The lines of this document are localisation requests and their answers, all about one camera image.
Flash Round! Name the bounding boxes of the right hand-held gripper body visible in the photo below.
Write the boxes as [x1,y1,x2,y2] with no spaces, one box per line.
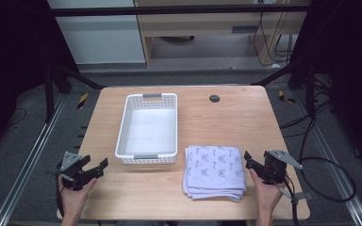
[262,149,314,202]

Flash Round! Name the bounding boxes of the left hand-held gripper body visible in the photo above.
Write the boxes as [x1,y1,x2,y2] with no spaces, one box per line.
[56,151,91,192]

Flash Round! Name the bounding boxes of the white patterned towel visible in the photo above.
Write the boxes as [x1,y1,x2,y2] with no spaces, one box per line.
[182,144,248,202]

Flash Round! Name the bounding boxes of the white plastic basket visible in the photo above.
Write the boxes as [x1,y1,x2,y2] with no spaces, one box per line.
[114,92,179,166]

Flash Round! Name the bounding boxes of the person's left hand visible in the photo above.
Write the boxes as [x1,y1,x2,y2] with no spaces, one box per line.
[58,173,98,215]

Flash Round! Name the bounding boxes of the person's right hand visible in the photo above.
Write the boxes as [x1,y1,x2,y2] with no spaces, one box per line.
[249,168,287,218]

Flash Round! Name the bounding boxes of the yellow black striped tape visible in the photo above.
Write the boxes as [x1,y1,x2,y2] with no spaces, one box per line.
[278,89,297,105]
[76,92,90,110]

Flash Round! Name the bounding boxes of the white cabinet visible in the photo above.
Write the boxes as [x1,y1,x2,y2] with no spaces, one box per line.
[46,0,147,66]

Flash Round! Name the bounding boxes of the light wooden office desk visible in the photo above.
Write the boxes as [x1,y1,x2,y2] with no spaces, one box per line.
[133,0,311,69]

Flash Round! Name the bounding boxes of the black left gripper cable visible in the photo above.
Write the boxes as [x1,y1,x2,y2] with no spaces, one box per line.
[55,175,66,218]

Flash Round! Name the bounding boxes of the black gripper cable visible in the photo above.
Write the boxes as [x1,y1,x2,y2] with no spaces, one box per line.
[283,173,301,226]
[55,175,66,218]

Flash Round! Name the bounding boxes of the silver aluminium rail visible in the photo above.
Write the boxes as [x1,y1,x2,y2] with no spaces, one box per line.
[292,89,362,226]
[0,93,68,226]

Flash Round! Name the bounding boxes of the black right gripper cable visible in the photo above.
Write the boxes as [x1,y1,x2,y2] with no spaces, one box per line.
[283,173,301,226]

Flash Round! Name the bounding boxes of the black floor cables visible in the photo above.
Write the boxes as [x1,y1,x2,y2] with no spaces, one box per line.
[278,73,335,139]

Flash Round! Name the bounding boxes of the black looped floor cable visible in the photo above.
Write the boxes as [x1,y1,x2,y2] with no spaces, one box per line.
[298,119,357,203]

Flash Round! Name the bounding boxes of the thin black floor cable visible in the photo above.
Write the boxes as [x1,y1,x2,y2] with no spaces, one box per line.
[7,107,28,128]

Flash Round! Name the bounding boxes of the black slanted frame strut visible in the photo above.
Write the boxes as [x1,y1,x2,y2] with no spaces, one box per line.
[42,61,107,124]
[252,57,317,120]

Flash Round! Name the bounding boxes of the black hanging desk cables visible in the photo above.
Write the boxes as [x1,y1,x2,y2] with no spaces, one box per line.
[252,11,294,68]

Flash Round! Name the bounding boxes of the black horizontal frame bar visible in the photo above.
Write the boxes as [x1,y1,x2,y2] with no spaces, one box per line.
[50,3,311,18]

